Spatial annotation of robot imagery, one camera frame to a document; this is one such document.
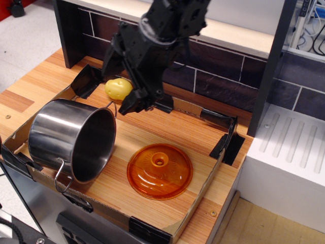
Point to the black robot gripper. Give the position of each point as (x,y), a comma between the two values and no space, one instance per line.
(145,58)

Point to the stainless steel pot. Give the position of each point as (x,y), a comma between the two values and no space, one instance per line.
(73,138)

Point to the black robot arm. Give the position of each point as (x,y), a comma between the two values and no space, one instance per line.
(169,20)

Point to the orange transparent pot lid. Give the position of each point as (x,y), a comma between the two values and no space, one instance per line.
(159,171)

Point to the yellow toy potato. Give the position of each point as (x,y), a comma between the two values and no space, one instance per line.
(118,89)

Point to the black object on floor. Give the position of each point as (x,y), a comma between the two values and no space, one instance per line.
(16,8)

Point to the light wooden shelf ledge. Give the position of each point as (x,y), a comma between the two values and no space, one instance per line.
(223,35)

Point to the white ribbed drainboard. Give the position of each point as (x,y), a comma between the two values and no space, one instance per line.
(292,142)

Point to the dark grey vertical post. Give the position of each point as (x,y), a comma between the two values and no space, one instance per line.
(264,93)

